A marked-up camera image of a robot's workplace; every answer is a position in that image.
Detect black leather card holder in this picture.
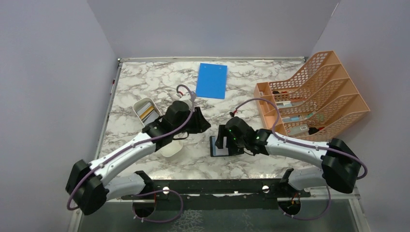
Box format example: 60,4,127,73
209,136,245,157

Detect peach plastic file organizer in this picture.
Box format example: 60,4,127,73
254,51,370,142

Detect white oblong plastic tray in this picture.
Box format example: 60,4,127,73
132,98,183,160

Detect blue flat board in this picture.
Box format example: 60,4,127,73
195,63,228,100

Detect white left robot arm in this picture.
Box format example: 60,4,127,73
65,101,211,215

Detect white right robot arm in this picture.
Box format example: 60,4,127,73
213,116,364,197

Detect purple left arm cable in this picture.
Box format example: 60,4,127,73
66,84,197,224

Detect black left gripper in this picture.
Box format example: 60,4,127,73
173,106,211,135

